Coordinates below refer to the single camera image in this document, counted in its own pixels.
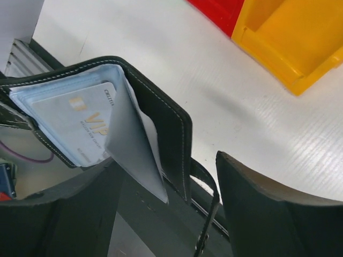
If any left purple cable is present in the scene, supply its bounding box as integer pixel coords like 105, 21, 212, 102
0, 141, 54, 164

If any red plastic bin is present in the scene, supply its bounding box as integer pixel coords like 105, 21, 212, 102
188, 0, 244, 37

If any silver VIP card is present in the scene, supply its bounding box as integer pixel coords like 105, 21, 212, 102
29, 81, 116, 167

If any black leather card holder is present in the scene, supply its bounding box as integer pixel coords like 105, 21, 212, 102
0, 55, 220, 255

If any yellow plastic bin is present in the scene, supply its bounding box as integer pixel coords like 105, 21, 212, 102
232, 0, 342, 96

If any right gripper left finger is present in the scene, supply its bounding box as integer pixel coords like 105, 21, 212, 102
1, 161, 124, 256

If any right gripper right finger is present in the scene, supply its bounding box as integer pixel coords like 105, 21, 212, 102
216, 152, 342, 256

